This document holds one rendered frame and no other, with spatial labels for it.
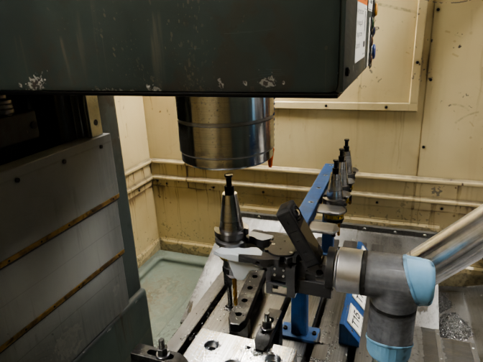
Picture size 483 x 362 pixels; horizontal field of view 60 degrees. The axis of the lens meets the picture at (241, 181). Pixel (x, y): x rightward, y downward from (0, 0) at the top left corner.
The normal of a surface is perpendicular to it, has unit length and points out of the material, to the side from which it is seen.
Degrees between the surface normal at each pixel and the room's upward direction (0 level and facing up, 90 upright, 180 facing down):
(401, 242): 24
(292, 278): 90
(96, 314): 91
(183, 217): 90
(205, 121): 90
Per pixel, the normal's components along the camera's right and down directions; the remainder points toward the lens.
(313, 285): -0.34, 0.33
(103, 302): 0.93, 0.09
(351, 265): -0.26, -0.44
